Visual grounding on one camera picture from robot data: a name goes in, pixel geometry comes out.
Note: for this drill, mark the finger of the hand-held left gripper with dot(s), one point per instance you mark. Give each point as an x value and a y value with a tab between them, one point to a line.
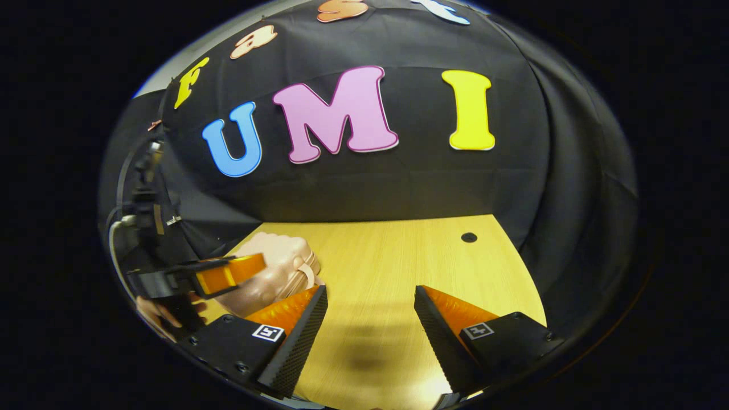
228	274

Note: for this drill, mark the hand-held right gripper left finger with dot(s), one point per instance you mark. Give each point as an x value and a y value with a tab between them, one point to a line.
299	347

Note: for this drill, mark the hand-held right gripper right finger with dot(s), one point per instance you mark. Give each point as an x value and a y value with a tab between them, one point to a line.
441	344

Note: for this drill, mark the pink suitcase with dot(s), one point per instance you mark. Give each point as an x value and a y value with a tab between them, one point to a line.
279	256

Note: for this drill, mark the white metal clip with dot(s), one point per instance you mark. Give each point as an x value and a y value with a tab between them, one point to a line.
173	220

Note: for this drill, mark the copper metal clip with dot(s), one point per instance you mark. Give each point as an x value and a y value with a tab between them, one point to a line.
154	124

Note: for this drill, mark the black backdrop cloth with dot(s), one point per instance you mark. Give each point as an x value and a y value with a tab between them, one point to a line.
398	182

